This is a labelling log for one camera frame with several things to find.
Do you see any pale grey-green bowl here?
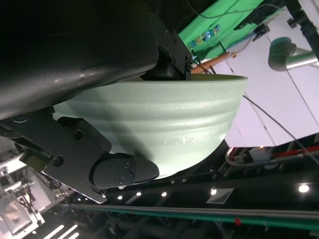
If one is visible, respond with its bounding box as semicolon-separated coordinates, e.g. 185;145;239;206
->
53;74;249;180

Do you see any green cloth with cartoon print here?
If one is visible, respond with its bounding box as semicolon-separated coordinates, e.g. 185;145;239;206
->
178;0;284;60

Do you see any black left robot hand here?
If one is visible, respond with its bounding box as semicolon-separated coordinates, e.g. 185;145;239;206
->
0;0;193;204

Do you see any brown wooden chair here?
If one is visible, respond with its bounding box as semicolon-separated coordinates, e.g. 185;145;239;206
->
191;52;230;74

